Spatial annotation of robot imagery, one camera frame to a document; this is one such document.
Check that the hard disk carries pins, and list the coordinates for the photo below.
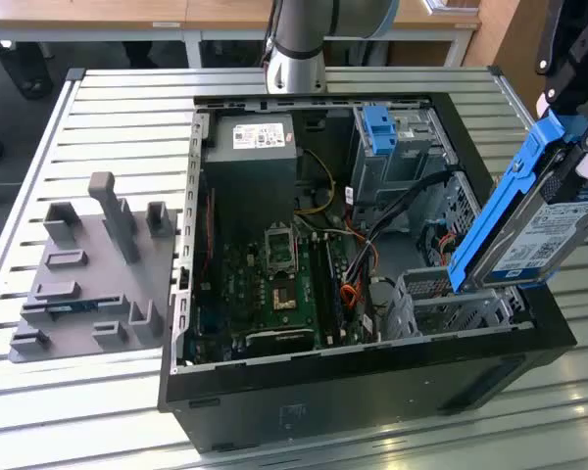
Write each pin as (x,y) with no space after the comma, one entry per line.
(490,230)

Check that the metal perforated disk bay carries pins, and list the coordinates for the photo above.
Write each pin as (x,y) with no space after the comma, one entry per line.
(436,313)

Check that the brown wooden cabinet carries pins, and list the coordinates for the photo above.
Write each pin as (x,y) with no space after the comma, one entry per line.
(504,34)

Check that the metal drive cage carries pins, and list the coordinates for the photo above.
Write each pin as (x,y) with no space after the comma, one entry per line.
(406,166)

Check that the blue drive latch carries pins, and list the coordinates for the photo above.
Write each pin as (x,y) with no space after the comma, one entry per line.
(378,129)

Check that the round grey case speaker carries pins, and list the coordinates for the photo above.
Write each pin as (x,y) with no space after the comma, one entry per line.
(383,294)

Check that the grey power supply unit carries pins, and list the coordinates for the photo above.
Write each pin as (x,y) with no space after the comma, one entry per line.
(250,181)

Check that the green motherboard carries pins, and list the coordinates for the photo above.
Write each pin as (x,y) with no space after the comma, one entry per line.
(245,294)

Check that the black graphics card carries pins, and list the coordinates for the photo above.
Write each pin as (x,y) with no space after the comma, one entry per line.
(279,343)

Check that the black open PC case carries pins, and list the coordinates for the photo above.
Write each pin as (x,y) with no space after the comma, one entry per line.
(323,396)

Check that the grey parts rack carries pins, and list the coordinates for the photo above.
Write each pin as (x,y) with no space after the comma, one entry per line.
(103,274)

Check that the black office chair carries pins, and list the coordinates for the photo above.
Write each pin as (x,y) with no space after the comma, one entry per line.
(27,68)

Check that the RAM stick with blue label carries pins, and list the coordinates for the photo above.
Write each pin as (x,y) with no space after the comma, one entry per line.
(71,307)

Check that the wooden desk white frame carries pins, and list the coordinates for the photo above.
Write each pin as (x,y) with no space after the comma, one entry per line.
(78,14)
(421,22)

